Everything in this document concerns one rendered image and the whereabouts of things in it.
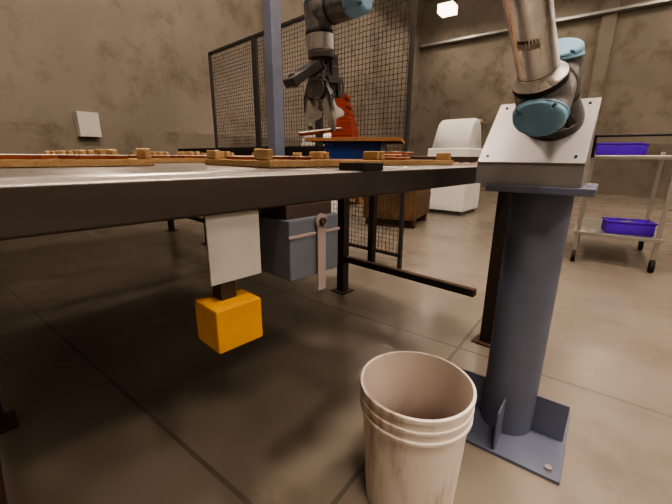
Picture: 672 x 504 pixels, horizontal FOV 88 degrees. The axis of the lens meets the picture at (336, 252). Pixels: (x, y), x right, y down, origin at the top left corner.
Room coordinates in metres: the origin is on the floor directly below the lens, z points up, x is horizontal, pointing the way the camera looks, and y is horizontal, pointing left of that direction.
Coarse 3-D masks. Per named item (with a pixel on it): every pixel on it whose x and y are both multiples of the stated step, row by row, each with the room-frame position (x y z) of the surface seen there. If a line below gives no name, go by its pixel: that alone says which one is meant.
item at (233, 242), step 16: (208, 224) 0.55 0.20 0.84; (224, 224) 0.57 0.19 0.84; (240, 224) 0.59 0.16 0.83; (256, 224) 0.62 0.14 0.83; (208, 240) 0.55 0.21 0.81; (224, 240) 0.57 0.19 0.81; (240, 240) 0.59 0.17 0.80; (256, 240) 0.62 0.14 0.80; (208, 256) 0.55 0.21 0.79; (224, 256) 0.57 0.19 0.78; (240, 256) 0.59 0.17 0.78; (256, 256) 0.61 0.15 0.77; (224, 272) 0.57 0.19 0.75; (240, 272) 0.59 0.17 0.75; (256, 272) 0.61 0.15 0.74
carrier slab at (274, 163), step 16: (208, 160) 1.06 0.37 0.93; (224, 160) 0.98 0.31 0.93; (240, 160) 0.92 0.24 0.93; (256, 160) 0.87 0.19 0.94; (272, 160) 0.87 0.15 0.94; (288, 160) 0.89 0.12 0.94; (304, 160) 0.91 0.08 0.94; (320, 160) 0.94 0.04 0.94; (336, 160) 0.97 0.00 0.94; (352, 160) 1.01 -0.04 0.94; (368, 160) 1.06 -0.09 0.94
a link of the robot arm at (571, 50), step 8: (560, 40) 0.99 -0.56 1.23; (568, 40) 0.97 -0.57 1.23; (576, 40) 0.95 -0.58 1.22; (560, 48) 0.95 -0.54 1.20; (568, 48) 0.93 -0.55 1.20; (576, 48) 0.92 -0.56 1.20; (584, 48) 0.94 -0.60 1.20; (560, 56) 0.92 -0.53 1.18; (568, 56) 0.92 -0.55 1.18; (576, 56) 0.92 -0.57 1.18; (568, 64) 0.92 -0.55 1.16; (576, 64) 0.93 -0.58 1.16; (576, 72) 0.92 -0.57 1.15; (576, 80) 0.92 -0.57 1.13; (576, 88) 0.93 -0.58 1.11
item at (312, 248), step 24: (264, 216) 0.69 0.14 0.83; (288, 216) 0.66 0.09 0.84; (312, 216) 0.69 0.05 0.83; (336, 216) 0.73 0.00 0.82; (264, 240) 0.69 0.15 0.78; (288, 240) 0.64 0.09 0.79; (312, 240) 0.68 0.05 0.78; (336, 240) 0.73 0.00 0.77; (264, 264) 0.70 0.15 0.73; (288, 264) 0.64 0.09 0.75; (312, 264) 0.68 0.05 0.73; (336, 264) 0.73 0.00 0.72
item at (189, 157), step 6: (90, 150) 1.37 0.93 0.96; (132, 156) 1.28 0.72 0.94; (156, 156) 1.31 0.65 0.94; (162, 156) 1.32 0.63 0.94; (168, 156) 1.36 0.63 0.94; (174, 156) 1.40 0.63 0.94; (180, 156) 1.40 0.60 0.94; (186, 156) 1.39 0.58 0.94; (192, 156) 1.41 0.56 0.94; (198, 156) 1.42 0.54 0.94; (204, 156) 1.45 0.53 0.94; (222, 156) 1.46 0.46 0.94; (156, 162) 1.27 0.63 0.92; (162, 162) 1.28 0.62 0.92; (168, 162) 1.30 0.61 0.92; (174, 162) 1.31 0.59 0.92; (180, 162) 1.33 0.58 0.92; (186, 162) 1.35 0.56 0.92; (192, 162) 1.36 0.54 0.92; (198, 162) 1.38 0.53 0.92
